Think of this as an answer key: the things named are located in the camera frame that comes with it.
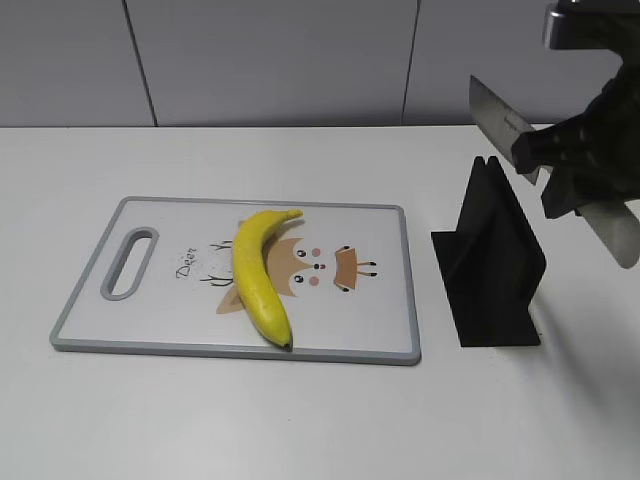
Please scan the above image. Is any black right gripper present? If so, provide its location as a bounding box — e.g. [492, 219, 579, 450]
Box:
[511, 1, 639, 219]

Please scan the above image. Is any yellow plastic banana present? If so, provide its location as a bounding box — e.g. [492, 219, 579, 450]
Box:
[232, 209, 303, 350]

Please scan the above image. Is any black knife stand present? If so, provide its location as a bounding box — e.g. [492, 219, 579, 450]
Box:
[431, 156, 546, 347]

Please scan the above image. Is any white cutting board grey rim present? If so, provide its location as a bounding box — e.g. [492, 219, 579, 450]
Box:
[50, 196, 421, 366]

